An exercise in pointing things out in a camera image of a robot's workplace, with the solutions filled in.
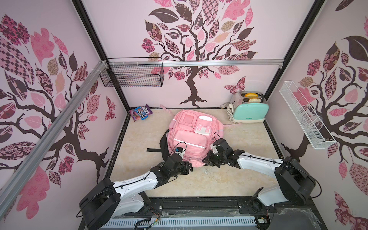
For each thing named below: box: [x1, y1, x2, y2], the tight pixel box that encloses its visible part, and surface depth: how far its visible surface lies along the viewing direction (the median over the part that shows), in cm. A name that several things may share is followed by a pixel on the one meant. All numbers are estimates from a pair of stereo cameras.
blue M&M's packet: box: [133, 106, 150, 121], surface depth 116 cm
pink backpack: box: [160, 104, 242, 168], surface depth 99 cm
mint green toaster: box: [230, 90, 270, 123], surface depth 106 cm
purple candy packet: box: [141, 103, 153, 116], surface depth 120 cm
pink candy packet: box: [128, 109, 141, 122], surface depth 116 cm
